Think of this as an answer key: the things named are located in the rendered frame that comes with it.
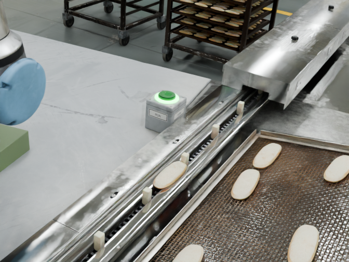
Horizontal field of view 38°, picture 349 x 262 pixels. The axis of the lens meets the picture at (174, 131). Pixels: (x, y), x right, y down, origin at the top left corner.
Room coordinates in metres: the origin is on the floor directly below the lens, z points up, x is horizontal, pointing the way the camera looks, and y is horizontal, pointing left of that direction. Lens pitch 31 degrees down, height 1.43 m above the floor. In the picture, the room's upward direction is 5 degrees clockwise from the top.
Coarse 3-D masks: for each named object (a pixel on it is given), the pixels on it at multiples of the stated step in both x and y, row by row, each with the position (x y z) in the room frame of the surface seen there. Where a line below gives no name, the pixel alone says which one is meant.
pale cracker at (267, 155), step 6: (270, 144) 0.85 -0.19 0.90; (276, 144) 0.85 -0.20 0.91; (264, 150) 0.82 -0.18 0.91; (270, 150) 0.82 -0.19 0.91; (276, 150) 0.82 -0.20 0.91; (258, 156) 0.80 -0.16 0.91; (264, 156) 0.80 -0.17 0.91; (270, 156) 0.80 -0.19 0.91; (276, 156) 0.81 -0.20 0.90; (258, 162) 0.78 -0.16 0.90; (264, 162) 0.78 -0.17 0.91; (270, 162) 0.78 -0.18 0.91
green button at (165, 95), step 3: (165, 90) 1.04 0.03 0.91; (159, 93) 1.03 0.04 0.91; (162, 93) 1.03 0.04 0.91; (165, 93) 1.03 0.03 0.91; (168, 93) 1.03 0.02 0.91; (171, 93) 1.03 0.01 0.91; (159, 96) 1.01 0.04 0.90; (162, 96) 1.01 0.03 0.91; (165, 96) 1.01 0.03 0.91; (168, 96) 1.01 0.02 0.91; (171, 96) 1.02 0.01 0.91; (174, 96) 1.02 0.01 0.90; (162, 99) 1.01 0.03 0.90; (165, 99) 1.00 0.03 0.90; (168, 99) 1.01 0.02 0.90; (171, 99) 1.01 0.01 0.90
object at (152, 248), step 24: (312, 144) 0.85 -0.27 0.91; (336, 144) 0.83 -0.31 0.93; (240, 168) 0.78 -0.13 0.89; (264, 192) 0.69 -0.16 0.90; (288, 192) 0.69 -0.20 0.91; (336, 192) 0.69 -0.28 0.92; (288, 216) 0.62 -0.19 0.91; (336, 216) 0.62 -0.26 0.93; (168, 240) 0.57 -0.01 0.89; (216, 240) 0.57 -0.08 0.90; (264, 240) 0.56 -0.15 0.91; (288, 240) 0.56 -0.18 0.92
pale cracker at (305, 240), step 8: (296, 232) 0.57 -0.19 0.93; (304, 232) 0.57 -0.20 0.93; (312, 232) 0.57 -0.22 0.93; (296, 240) 0.55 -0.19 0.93; (304, 240) 0.55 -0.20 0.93; (312, 240) 0.55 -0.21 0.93; (296, 248) 0.53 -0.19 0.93; (304, 248) 0.53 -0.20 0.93; (312, 248) 0.53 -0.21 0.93; (288, 256) 0.52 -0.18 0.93; (296, 256) 0.52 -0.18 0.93; (304, 256) 0.52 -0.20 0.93; (312, 256) 0.52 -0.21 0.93
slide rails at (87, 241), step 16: (240, 96) 1.16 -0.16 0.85; (224, 112) 1.06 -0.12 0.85; (208, 128) 0.98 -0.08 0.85; (192, 144) 0.91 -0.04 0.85; (176, 160) 0.84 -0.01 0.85; (192, 160) 0.85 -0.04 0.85; (160, 192) 0.73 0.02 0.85; (128, 208) 0.68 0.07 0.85; (144, 208) 0.69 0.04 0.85; (112, 224) 0.64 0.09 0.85; (128, 224) 0.64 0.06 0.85; (80, 240) 0.59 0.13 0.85; (112, 240) 0.60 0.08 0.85; (64, 256) 0.56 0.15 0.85; (96, 256) 0.56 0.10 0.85
